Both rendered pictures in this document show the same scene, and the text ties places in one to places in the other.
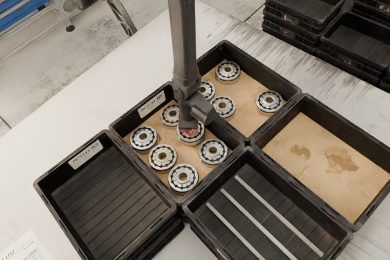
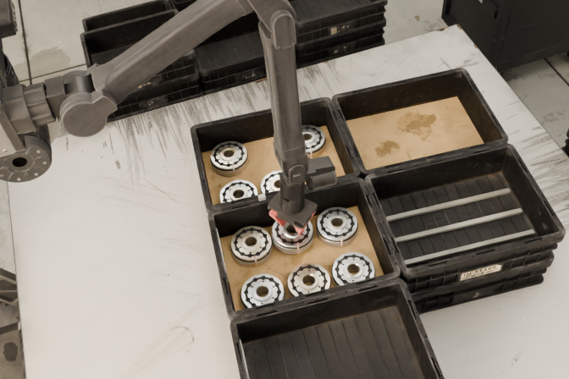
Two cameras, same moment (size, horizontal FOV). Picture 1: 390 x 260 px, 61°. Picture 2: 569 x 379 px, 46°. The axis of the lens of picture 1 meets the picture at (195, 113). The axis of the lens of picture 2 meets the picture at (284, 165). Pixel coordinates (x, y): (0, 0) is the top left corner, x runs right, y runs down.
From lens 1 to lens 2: 0.97 m
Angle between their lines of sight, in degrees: 38
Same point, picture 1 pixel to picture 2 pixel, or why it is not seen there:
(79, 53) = not seen: outside the picture
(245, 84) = (259, 151)
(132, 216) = (368, 358)
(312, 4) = not seen: hidden behind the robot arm
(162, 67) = (121, 244)
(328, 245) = (500, 181)
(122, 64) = (63, 299)
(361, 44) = (236, 51)
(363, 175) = (444, 116)
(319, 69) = not seen: hidden behind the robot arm
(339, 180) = (438, 136)
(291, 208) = (446, 190)
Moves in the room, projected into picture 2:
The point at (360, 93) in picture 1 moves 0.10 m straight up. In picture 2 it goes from (334, 74) to (334, 52)
